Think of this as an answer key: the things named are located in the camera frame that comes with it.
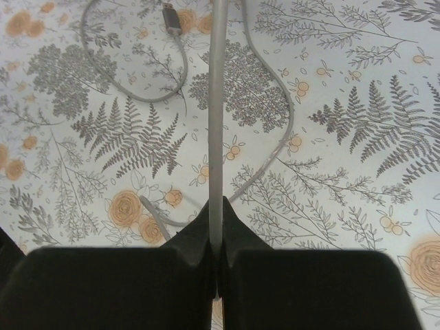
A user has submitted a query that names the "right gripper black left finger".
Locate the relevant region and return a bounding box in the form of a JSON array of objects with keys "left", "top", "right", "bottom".
[{"left": 1, "top": 207, "right": 214, "bottom": 329}]

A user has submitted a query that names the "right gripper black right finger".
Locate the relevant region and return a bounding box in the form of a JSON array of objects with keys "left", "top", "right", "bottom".
[{"left": 220, "top": 201, "right": 421, "bottom": 329}]

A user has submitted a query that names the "grey headphone cable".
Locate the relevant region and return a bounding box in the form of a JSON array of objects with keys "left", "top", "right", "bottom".
[{"left": 80, "top": 0, "right": 295, "bottom": 302}]

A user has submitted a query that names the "floral table mat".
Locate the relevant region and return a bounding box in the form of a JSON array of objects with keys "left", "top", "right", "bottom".
[{"left": 1, "top": 1, "right": 439, "bottom": 329}]

